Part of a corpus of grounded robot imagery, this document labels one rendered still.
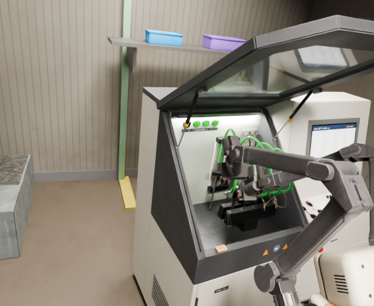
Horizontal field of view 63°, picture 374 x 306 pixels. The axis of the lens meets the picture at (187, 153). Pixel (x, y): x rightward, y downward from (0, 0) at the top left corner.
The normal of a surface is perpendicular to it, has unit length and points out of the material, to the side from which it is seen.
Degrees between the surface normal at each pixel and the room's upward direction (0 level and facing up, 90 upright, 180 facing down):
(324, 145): 76
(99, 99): 90
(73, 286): 0
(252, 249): 90
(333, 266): 90
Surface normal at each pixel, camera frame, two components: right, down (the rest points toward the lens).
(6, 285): 0.12, -0.90
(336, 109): 0.45, 0.19
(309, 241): -0.88, 0.00
